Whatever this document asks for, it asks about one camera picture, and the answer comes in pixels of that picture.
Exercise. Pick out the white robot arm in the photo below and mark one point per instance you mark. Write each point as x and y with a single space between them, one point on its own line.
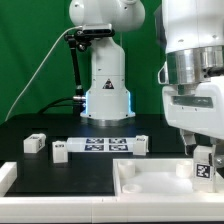
191 34

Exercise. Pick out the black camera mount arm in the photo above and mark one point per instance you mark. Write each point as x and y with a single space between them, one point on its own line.
78 105

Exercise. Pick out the white base with AprilTags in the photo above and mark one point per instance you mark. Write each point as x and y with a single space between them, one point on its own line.
98 144

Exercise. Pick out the white square tabletop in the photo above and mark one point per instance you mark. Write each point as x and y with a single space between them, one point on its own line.
157 176

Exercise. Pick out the black camera on mount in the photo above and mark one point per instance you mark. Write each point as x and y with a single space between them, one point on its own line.
97 29

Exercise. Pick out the white U-shaped fence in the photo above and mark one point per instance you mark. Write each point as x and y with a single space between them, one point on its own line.
123 208

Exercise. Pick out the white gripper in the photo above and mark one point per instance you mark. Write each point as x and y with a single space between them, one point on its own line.
202 112

